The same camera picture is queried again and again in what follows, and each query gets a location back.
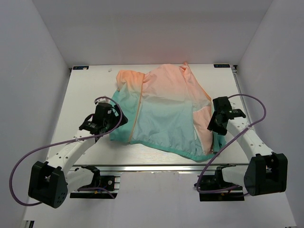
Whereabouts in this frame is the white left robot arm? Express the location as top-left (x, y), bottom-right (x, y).
top-left (28, 102), bottom-right (128, 209)

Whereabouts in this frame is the left blue table label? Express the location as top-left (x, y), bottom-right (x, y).
top-left (72, 66), bottom-right (89, 70)

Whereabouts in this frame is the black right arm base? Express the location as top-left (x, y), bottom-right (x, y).
top-left (199, 164), bottom-right (245, 202)

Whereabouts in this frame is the blue table label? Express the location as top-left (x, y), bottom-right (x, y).
top-left (213, 64), bottom-right (230, 68)
top-left (72, 66), bottom-right (89, 70)

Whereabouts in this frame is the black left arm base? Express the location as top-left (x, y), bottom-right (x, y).
top-left (68, 165), bottom-right (120, 199)

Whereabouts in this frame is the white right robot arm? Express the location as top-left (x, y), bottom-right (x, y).
top-left (208, 96), bottom-right (288, 196)

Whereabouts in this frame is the right blue table label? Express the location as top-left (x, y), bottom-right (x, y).
top-left (213, 64), bottom-right (230, 68)

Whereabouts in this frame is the aluminium table rail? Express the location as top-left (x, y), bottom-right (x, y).
top-left (71, 162), bottom-right (250, 173)

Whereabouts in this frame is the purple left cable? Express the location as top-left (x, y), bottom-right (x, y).
top-left (9, 95), bottom-right (124, 207)

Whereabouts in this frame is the peach and teal jacket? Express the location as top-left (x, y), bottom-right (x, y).
top-left (110, 63), bottom-right (226, 162)

